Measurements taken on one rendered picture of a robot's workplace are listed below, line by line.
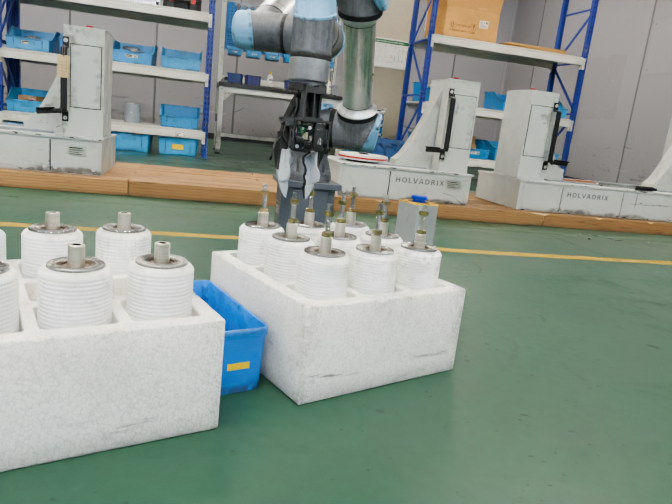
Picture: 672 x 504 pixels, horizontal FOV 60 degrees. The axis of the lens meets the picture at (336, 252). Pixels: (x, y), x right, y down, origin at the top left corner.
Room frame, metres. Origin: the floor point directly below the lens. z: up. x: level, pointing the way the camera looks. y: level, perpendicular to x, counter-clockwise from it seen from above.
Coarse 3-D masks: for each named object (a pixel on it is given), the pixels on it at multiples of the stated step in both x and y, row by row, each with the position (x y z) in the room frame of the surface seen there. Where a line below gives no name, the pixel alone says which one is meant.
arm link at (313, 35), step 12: (300, 0) 1.07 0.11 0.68; (312, 0) 1.07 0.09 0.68; (324, 0) 1.07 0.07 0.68; (300, 12) 1.07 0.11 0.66; (312, 12) 1.06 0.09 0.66; (324, 12) 1.07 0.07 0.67; (336, 12) 1.11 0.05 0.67; (300, 24) 1.07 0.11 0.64; (312, 24) 1.06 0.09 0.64; (324, 24) 1.07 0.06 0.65; (336, 24) 1.13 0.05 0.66; (300, 36) 1.07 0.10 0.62; (312, 36) 1.06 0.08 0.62; (324, 36) 1.07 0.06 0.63; (336, 36) 1.13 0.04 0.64; (300, 48) 1.07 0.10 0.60; (312, 48) 1.06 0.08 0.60; (324, 48) 1.07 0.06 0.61
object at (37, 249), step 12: (24, 240) 0.92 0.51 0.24; (36, 240) 0.91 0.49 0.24; (48, 240) 0.92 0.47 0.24; (60, 240) 0.93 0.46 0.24; (72, 240) 0.94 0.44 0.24; (24, 252) 0.93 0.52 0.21; (36, 252) 0.92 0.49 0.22; (48, 252) 0.92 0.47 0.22; (60, 252) 0.93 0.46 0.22; (24, 264) 0.92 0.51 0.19; (36, 264) 0.91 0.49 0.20; (24, 276) 0.92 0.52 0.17; (36, 276) 0.91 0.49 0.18
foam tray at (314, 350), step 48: (240, 288) 1.11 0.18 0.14; (288, 288) 1.01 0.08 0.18; (432, 288) 1.12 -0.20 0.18; (288, 336) 0.95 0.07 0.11; (336, 336) 0.95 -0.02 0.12; (384, 336) 1.02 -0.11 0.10; (432, 336) 1.10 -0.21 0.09; (288, 384) 0.94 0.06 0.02; (336, 384) 0.96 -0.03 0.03; (384, 384) 1.03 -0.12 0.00
